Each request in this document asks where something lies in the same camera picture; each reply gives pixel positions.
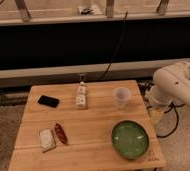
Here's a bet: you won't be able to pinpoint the green ceramic bowl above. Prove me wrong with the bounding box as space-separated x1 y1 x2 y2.
111 120 149 160

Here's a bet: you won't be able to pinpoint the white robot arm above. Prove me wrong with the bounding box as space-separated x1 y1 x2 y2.
145 61 190 125

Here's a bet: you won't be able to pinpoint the clear plastic cup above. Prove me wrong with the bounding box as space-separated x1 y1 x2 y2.
113 87 132 109

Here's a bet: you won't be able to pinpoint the white small bottle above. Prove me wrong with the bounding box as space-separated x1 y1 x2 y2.
75 82 86 109

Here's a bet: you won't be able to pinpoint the wooden table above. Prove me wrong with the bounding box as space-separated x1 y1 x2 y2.
9 80 165 171

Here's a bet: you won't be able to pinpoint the red-brown leaf-shaped dish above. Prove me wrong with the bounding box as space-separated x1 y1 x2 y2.
54 123 68 145

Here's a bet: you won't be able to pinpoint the black smartphone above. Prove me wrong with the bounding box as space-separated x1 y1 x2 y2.
38 95 59 108

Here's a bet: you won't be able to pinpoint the white wrapped block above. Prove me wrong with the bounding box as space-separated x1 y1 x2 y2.
39 129 56 153

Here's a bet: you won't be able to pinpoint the black floor cable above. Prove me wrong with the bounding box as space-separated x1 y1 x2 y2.
156 103 186 139

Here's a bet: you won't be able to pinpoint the black hanging cable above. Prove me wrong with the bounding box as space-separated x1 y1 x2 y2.
99 10 129 81

